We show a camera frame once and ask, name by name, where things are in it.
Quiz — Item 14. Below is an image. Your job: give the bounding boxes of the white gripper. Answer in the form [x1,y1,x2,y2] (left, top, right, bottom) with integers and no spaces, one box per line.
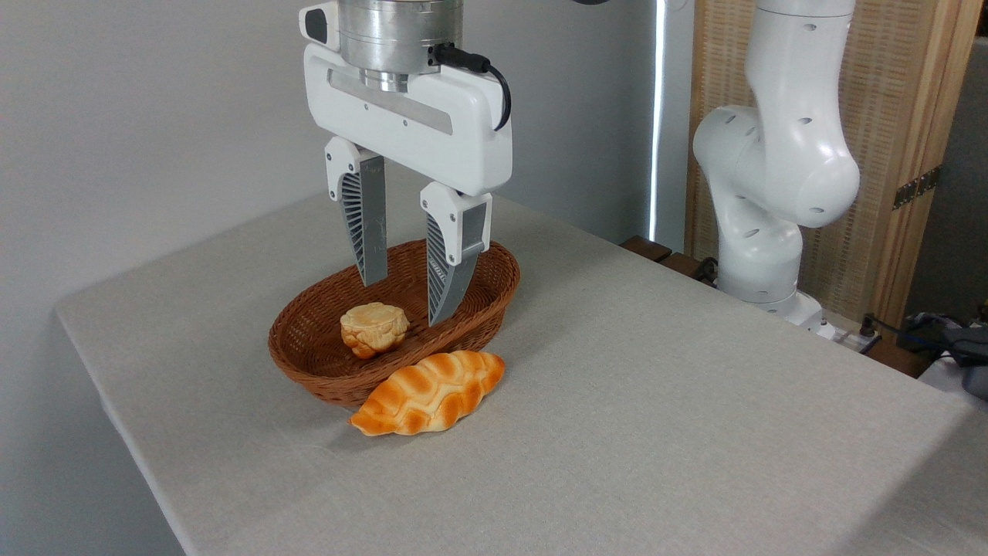
[299,2,513,327]

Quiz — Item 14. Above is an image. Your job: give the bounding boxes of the long orange croissant bread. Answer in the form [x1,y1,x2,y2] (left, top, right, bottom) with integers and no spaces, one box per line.
[349,350,506,437]

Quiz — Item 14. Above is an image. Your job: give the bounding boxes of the small round pale bread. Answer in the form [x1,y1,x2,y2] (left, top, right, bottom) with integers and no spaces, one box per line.
[340,302,410,359]

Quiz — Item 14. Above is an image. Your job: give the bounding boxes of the brown wicker oval basket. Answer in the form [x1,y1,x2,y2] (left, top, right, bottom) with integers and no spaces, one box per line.
[268,239,521,409]

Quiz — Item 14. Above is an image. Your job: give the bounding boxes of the dark brown wooden board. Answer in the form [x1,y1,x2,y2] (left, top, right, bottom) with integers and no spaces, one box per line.
[620,236,719,286]

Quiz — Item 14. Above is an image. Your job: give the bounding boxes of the vertical white light strip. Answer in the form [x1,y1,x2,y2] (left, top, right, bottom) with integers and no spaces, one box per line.
[648,0,666,242]

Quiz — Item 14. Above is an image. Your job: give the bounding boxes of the grey tablecloth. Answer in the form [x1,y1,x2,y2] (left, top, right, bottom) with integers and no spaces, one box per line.
[54,162,988,556]

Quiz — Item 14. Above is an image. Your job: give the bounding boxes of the white power strip with plug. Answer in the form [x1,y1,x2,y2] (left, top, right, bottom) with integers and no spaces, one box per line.
[818,313,882,354]

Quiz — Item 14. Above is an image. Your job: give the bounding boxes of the wooden rattan folding screen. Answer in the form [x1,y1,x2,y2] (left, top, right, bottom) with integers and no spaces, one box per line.
[685,0,985,333]

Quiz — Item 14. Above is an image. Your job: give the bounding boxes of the metal screen hinge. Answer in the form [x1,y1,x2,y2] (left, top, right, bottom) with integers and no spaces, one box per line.
[893,165,942,210]

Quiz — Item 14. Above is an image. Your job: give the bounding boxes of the dark grey blue bag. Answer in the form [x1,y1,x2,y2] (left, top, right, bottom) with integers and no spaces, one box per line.
[899,311,988,399]

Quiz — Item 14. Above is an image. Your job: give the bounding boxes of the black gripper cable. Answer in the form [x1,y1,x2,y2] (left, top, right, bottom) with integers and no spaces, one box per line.
[432,44,513,131]

